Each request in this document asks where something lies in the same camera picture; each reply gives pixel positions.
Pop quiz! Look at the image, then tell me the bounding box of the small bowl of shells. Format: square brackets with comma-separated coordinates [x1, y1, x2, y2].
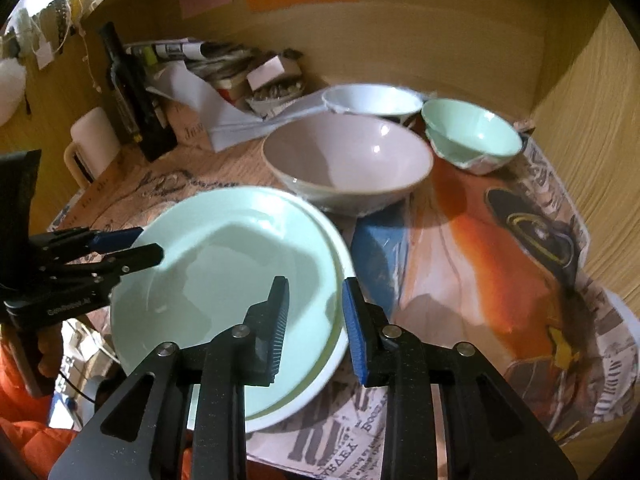
[247, 82, 306, 113]

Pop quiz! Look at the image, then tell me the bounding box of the beaded cord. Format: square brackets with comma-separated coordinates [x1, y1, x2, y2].
[80, 20, 103, 93]

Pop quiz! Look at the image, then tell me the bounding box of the black lace headband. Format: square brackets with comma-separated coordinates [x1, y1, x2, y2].
[47, 0, 71, 53]

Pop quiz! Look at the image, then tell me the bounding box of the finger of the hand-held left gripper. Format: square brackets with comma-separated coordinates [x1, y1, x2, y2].
[55, 242, 165, 286]
[30, 226, 146, 261]

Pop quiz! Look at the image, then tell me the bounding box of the mint green plate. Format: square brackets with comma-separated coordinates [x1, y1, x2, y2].
[110, 186, 346, 421]

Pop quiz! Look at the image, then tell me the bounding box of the colourful printed newspaper sheet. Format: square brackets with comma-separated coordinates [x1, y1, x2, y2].
[245, 120, 640, 480]

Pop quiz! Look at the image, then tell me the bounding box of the white card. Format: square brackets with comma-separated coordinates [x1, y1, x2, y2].
[246, 57, 285, 90]

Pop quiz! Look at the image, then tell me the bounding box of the white bowl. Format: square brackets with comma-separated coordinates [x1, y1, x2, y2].
[321, 84, 423, 123]

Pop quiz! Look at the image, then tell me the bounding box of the white paper sheet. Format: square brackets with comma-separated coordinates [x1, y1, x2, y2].
[150, 62, 326, 151]

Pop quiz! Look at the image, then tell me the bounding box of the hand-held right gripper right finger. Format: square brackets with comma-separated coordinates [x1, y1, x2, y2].
[342, 276, 578, 480]

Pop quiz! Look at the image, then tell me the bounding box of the person's left forearm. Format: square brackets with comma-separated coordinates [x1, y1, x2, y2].
[0, 345, 81, 480]

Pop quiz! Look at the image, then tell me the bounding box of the pale pink bowl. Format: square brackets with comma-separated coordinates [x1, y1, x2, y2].
[261, 112, 435, 217]

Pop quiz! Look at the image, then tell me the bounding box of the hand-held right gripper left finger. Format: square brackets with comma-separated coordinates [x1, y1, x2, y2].
[47, 276, 291, 480]

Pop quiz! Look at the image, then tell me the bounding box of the white mug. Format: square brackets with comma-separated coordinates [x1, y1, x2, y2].
[64, 107, 122, 188]

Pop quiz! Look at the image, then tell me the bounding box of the person's left hand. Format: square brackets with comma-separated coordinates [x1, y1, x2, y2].
[37, 320, 67, 381]

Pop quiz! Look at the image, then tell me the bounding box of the white fluffy headband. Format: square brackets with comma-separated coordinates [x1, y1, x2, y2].
[5, 10, 36, 56]

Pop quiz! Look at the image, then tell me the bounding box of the dark wine bottle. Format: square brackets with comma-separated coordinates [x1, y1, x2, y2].
[98, 22, 178, 161]

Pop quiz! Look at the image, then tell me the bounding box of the mint green bowl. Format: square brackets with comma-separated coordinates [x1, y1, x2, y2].
[421, 98, 524, 176]

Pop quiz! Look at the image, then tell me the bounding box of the white fluffy pompom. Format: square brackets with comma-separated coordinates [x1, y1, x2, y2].
[0, 57, 28, 128]

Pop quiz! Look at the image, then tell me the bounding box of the white plate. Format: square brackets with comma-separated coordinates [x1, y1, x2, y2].
[245, 195, 352, 433]

